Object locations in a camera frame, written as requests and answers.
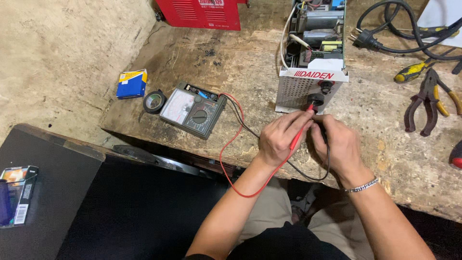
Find person's right hand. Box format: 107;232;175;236
310;114;366;180

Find person's left hand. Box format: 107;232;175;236
258;110;315;169

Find black test probe with lead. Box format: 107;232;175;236
225;95;331;182

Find red test probe with lead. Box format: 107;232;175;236
219;93;315;198

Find open white welder unit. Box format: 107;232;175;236
275;0;349;116

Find beige shorts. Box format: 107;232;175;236
236;180;375;260

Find grey analog multimeter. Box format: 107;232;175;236
159;81;228;140

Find black shirt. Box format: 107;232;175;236
183;221;351;260

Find scatter of small black screws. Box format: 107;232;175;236
195;48;222;68

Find black electrical tape roll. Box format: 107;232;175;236
143;90;168;115

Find black speaker cone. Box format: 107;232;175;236
112;144;160;164

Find slim yellow and black screwdriver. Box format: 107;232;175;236
418;25;461;39

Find red welding machine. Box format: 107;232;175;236
154;0;250;32

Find blue and yellow small box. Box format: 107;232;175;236
116;69;148;100

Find white sheet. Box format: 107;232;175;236
417;0;462;48

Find black cabinet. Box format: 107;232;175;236
0;123;106;260

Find cigarette pack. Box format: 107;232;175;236
0;166;39;228

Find blue lighter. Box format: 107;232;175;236
0;179;13;227

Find silver chain bracelet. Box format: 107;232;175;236
344;177;379;193

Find dark red handled pliers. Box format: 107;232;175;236
404;69;440;137

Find black power cable with plug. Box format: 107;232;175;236
349;0;462;61

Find red and black tool handle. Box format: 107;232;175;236
449;140;462;170

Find yellow handled pliers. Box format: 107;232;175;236
431;74;462;118

